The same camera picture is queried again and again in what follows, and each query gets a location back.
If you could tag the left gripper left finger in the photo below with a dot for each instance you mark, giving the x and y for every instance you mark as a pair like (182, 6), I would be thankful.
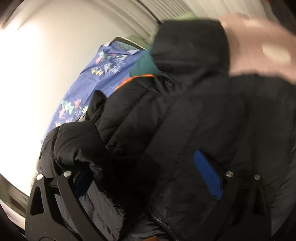
(43, 218)

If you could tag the black puffer jacket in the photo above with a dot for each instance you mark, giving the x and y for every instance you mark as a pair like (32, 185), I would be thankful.
(133, 155)

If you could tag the orange folded puffer jacket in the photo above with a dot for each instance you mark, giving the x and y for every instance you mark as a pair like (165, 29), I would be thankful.
(127, 80)

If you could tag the dark teal folded garment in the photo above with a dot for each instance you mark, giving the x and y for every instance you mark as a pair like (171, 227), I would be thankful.
(145, 65)

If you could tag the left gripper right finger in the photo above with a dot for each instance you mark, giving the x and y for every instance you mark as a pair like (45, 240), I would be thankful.
(242, 211)

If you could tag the pink dotted bed cover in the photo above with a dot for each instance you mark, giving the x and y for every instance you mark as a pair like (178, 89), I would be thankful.
(259, 46)

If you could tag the blue tree-print sheet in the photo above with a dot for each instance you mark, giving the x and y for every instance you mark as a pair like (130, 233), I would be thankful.
(109, 67)

